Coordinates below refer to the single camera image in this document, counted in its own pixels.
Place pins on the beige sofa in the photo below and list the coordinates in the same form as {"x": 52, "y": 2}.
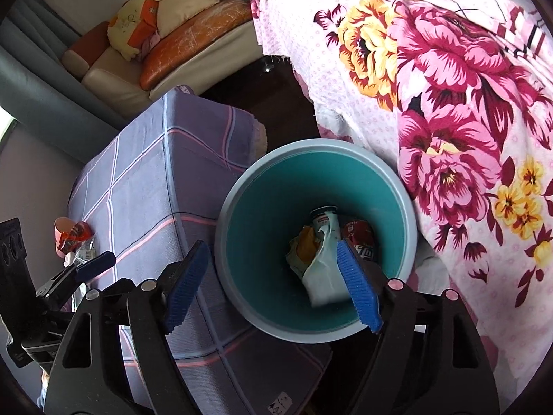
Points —
{"x": 151, "y": 46}

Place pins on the orange snack wrapper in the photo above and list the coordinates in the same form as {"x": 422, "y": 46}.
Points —
{"x": 82, "y": 232}

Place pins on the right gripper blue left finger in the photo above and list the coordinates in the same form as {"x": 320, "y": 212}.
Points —
{"x": 155, "y": 308}

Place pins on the pink cartoon paper cup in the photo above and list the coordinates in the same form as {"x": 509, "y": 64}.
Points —
{"x": 64, "y": 239}

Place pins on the purple plaid cloth cover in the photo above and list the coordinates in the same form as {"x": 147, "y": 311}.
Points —
{"x": 153, "y": 192}

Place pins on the orange leather cushion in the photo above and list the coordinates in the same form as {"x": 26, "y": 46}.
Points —
{"x": 190, "y": 39}

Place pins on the yellow cake wrapper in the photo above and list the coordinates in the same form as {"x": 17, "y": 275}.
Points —
{"x": 304, "y": 248}

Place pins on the white paper tissue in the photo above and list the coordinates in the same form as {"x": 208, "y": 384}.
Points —
{"x": 322, "y": 279}

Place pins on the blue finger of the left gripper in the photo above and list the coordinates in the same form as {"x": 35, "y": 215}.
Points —
{"x": 95, "y": 267}

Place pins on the person's left hand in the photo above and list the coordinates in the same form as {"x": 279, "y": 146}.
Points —
{"x": 45, "y": 379}

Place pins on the teal trash bin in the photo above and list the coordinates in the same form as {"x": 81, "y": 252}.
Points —
{"x": 268, "y": 206}

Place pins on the yellow orange pillow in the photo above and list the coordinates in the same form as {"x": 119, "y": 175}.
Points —
{"x": 132, "y": 25}

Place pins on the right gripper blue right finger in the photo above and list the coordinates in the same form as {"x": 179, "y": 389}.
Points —
{"x": 388, "y": 308}

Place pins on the grey curtain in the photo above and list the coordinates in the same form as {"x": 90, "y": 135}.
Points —
{"x": 40, "y": 93}

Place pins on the beige pillow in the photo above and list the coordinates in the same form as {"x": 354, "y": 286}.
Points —
{"x": 174, "y": 13}

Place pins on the pink floral bed quilt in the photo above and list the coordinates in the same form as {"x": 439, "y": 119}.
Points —
{"x": 456, "y": 95}

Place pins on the clear green plastic wrapper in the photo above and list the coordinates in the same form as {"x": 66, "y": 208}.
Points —
{"x": 82, "y": 255}

